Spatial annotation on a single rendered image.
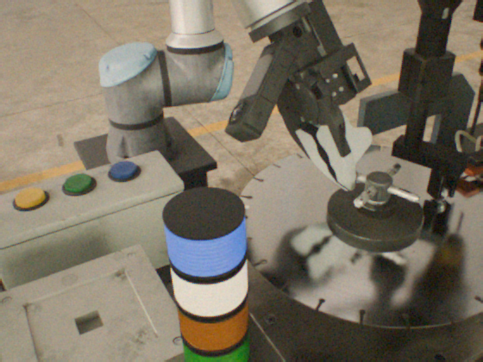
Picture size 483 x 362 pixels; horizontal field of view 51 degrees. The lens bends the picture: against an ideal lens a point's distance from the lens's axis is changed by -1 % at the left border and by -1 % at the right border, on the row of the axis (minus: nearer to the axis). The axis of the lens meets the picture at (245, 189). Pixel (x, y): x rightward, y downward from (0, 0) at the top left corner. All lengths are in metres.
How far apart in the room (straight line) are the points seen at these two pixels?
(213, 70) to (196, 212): 0.77
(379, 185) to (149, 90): 0.58
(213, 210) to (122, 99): 0.77
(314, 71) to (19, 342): 0.42
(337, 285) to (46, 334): 0.31
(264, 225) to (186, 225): 0.33
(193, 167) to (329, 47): 0.56
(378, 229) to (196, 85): 0.57
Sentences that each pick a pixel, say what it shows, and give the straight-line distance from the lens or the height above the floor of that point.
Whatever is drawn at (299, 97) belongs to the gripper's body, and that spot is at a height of 1.09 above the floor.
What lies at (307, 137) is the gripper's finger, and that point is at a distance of 0.59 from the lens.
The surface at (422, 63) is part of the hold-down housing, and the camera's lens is 0.57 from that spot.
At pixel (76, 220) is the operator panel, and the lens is 0.74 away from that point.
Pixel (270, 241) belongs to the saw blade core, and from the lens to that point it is 0.57.
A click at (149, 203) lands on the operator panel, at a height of 0.88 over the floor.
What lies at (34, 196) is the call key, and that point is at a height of 0.91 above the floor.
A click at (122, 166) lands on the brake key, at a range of 0.80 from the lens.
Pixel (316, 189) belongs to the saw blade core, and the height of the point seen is 0.95.
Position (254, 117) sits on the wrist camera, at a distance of 0.51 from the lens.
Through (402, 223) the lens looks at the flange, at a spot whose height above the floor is 0.96.
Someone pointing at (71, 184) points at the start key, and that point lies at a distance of 0.79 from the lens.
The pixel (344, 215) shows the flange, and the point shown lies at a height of 0.96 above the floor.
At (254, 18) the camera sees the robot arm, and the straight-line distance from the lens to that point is 0.55.
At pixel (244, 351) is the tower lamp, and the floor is 1.05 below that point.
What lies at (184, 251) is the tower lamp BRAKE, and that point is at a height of 1.15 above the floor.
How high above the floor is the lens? 1.33
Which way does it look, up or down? 36 degrees down
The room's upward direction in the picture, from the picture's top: 2 degrees counter-clockwise
